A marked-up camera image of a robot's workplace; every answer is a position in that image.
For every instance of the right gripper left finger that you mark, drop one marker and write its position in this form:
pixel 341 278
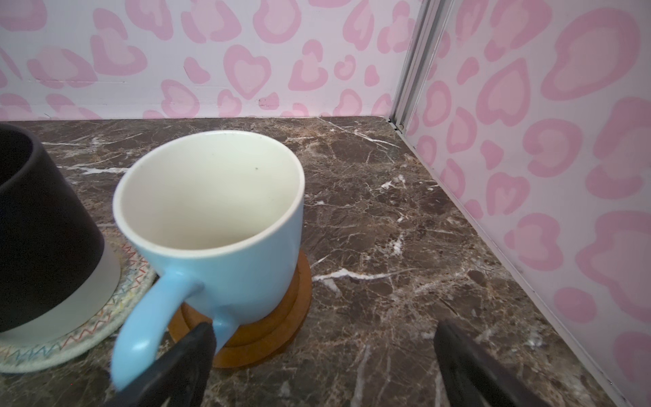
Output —
pixel 177 378

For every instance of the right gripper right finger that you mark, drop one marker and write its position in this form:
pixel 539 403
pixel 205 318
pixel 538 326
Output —
pixel 472 377

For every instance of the brown wooden saucer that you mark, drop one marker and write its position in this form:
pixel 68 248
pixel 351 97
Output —
pixel 257 342

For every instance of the multicolour woven round coaster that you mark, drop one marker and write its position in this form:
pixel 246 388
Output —
pixel 136 277

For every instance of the white mug blue handle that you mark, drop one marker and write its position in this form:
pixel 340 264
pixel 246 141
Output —
pixel 218 215

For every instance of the black mug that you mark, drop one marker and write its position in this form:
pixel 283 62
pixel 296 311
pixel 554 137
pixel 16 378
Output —
pixel 57 271

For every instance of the aluminium corner post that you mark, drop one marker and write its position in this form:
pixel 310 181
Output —
pixel 429 26

